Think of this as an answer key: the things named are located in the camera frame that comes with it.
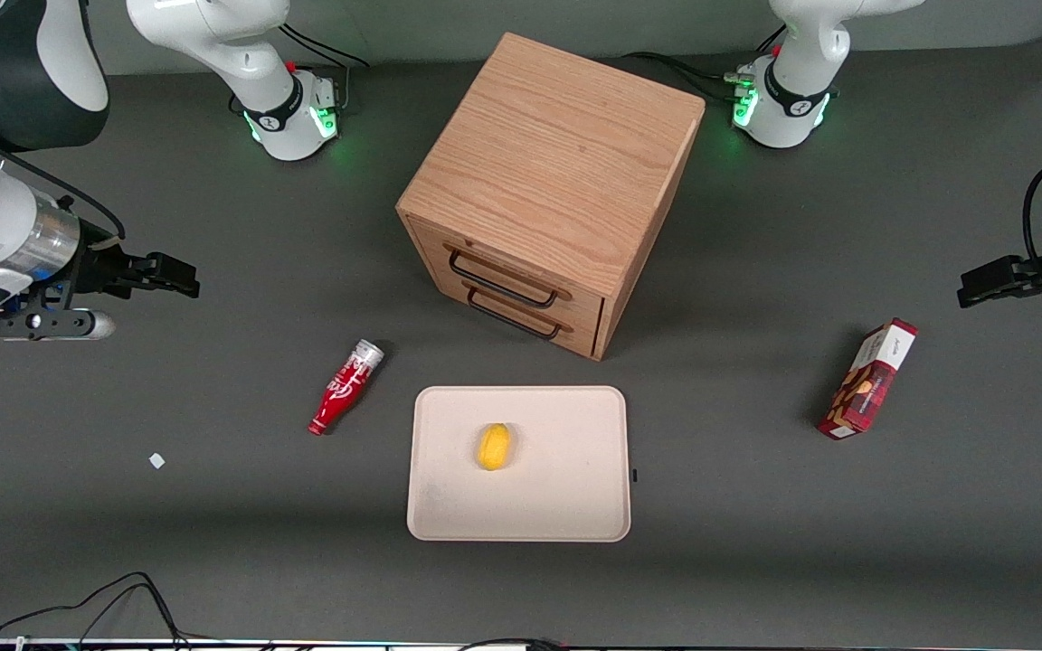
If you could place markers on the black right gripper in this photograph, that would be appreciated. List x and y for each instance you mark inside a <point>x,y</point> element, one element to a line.
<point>101,268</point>

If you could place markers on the red coke bottle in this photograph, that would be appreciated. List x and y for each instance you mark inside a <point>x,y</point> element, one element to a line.
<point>345,389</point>

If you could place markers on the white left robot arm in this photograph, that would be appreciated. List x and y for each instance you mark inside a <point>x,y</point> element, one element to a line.
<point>792,99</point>

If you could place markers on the cream plastic tray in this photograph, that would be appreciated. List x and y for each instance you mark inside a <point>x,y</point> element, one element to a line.
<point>557,488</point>

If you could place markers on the red cookie box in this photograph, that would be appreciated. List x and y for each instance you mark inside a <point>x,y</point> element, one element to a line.
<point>865,384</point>

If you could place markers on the wooden drawer front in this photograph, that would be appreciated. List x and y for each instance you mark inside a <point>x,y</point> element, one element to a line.
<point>586,344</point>
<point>431,242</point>

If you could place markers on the yellow lemon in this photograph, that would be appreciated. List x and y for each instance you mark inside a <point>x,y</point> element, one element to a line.
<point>494,448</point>

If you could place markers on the wooden drawer cabinet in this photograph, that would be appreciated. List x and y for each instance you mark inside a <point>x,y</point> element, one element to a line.
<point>557,154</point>

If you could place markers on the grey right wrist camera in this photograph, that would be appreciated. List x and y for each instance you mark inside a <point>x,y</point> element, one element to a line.
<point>42,324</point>

